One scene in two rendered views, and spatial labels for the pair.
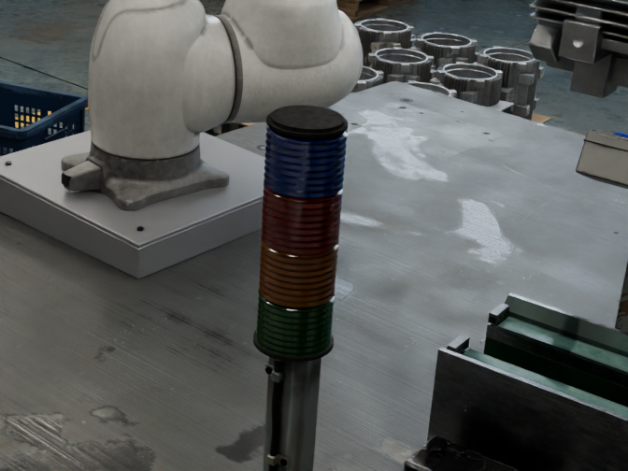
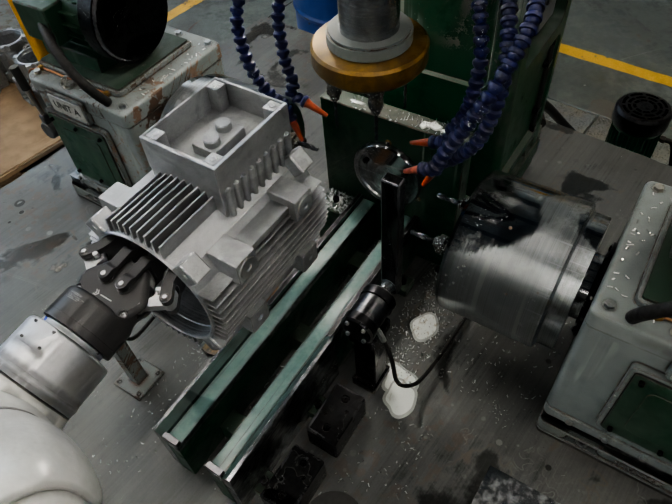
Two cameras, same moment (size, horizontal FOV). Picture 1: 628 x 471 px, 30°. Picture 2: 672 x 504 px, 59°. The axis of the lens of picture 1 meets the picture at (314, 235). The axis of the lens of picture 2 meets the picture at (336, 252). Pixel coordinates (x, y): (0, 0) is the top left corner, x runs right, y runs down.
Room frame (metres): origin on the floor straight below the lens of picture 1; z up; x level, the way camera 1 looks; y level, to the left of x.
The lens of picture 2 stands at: (0.78, 0.17, 1.81)
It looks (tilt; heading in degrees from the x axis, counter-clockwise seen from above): 50 degrees down; 274
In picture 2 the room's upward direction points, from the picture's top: 6 degrees counter-clockwise
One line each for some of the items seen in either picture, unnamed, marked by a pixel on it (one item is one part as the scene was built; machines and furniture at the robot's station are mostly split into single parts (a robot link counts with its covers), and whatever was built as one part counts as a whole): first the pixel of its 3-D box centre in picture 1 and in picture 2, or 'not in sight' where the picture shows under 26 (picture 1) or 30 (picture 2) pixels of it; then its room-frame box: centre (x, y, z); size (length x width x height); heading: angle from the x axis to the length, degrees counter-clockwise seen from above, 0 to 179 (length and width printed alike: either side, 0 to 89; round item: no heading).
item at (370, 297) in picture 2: not in sight; (435, 280); (0.64, -0.49, 0.92); 0.45 x 0.13 x 0.24; 57
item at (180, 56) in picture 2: not in sight; (141, 123); (1.27, -0.93, 0.99); 0.35 x 0.31 x 0.37; 147
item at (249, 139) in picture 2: not in sight; (221, 146); (0.92, -0.32, 1.41); 0.12 x 0.11 x 0.07; 57
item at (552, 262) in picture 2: not in sight; (535, 265); (0.49, -0.42, 1.04); 0.41 x 0.25 x 0.25; 147
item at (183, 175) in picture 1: (134, 160); not in sight; (1.56, 0.26, 0.89); 0.22 x 0.18 x 0.06; 133
